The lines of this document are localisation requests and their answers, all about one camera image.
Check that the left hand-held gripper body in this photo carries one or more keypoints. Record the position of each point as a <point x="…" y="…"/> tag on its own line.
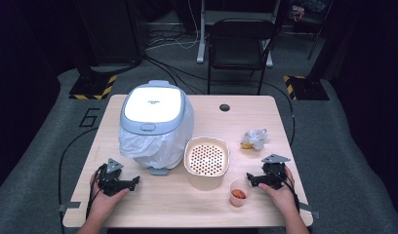
<point x="111" y="177"/>

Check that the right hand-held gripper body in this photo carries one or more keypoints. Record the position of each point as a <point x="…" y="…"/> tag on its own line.
<point x="274" y="172"/>

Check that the person's left hand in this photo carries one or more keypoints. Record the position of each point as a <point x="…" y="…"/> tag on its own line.
<point x="104" y="201"/>

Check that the person's right hand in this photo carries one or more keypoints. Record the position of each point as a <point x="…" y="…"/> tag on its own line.
<point x="283" y="198"/>

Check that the orange food scraps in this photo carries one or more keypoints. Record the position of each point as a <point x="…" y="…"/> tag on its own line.
<point x="239" y="194"/>

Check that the clear plastic cup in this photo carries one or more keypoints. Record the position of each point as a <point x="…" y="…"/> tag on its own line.
<point x="236" y="202"/>

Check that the yellow banana peel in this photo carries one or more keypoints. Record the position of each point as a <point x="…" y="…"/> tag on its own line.
<point x="246" y="145"/>

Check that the crumpled clear plastic wrapper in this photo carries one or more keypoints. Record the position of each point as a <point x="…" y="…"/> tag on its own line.
<point x="257" y="136"/>

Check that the white plastic bin liner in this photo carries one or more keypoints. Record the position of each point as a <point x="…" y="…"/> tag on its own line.
<point x="161" y="148"/>

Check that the grey tape strip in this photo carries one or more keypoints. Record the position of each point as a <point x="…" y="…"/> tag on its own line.
<point x="309" y="209"/>
<point x="70" y="205"/>

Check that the beige perforated strainer basket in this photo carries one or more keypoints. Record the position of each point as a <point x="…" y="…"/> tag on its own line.
<point x="206" y="159"/>

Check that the black table grommet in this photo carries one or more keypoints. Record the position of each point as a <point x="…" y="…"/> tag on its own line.
<point x="224" y="107"/>

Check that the black striped stand base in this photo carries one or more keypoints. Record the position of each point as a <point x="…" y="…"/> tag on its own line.
<point x="91" y="86"/>
<point x="309" y="88"/>

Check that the black folding chair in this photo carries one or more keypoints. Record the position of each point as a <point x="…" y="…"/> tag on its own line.
<point x="239" y="45"/>

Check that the black metal stand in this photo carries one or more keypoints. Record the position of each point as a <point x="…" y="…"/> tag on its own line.
<point x="319" y="29"/>

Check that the white metal desk frame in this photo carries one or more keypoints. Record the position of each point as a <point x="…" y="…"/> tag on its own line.
<point x="202" y="32"/>

